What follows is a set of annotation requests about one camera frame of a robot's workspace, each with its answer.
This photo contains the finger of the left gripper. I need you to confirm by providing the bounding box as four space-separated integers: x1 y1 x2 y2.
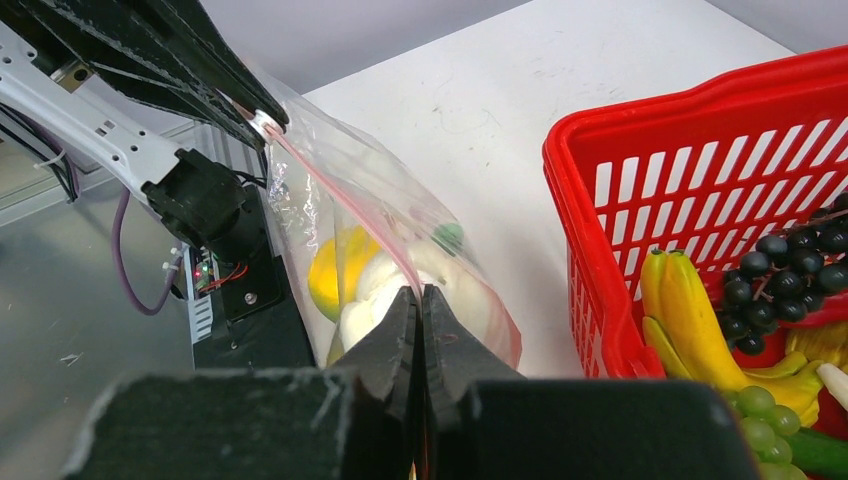
19 1 289 148

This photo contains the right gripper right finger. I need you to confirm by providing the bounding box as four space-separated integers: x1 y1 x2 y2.
421 285 759 479

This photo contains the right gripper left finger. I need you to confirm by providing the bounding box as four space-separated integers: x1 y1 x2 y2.
60 287 417 479

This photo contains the white green napa cabbage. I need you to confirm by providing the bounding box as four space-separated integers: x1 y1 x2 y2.
337 238 495 352

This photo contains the clear zip top bag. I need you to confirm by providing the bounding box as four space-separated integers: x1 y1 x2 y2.
253 71 522 367

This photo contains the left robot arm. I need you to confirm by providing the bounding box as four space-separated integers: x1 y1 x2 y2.
1 1 289 264

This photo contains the yellow corn cob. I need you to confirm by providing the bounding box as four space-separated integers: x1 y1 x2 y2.
640 250 823 427

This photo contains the green grape bunch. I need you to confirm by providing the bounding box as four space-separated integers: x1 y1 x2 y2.
722 385 808 480

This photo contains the dark purple grape bunch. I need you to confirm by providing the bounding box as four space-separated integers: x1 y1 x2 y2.
717 191 847 356

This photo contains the small dark cucumber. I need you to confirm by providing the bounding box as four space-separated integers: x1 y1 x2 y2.
785 428 847 479

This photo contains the red plastic basket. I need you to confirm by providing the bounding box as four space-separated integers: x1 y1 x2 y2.
542 47 847 378

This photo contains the white garlic bulb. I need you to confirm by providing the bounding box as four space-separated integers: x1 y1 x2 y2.
817 363 848 410

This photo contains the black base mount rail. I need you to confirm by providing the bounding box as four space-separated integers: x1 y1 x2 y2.
182 185 318 371

